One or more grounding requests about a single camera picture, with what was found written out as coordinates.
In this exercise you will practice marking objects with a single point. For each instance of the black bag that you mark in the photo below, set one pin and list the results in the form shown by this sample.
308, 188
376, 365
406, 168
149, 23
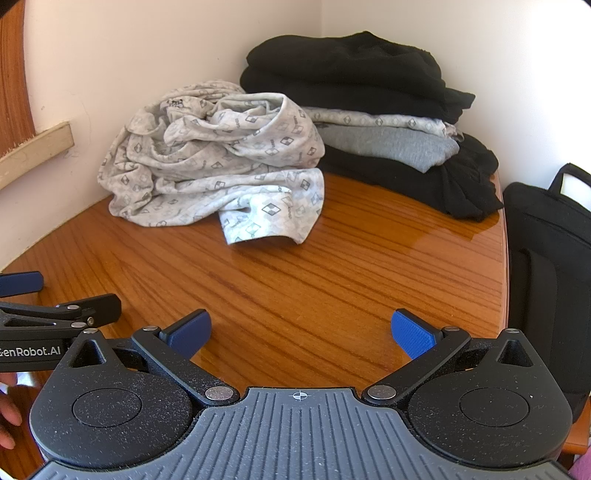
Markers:
549, 258

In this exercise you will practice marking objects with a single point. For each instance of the white patterned pants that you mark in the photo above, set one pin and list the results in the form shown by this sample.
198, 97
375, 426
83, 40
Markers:
207, 152

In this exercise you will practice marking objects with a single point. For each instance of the white patterned folded garment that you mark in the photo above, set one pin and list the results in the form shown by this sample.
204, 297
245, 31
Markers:
369, 119

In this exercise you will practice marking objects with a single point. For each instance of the beige window sill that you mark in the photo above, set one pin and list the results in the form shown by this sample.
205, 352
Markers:
41, 147

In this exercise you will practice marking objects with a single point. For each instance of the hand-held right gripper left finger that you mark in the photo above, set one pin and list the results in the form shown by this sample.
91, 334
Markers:
189, 333

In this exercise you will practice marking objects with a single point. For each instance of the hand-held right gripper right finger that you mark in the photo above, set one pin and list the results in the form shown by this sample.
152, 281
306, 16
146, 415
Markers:
413, 334

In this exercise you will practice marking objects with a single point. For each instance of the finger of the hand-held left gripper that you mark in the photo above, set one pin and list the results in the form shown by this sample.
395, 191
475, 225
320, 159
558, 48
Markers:
21, 284
92, 310

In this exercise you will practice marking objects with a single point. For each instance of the person's left hand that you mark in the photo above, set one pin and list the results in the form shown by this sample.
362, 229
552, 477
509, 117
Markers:
10, 410

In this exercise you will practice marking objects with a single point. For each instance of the grey folded garment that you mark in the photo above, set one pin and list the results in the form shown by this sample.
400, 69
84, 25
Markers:
392, 145

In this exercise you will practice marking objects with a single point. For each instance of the wooden window frame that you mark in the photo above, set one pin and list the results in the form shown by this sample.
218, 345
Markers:
16, 69

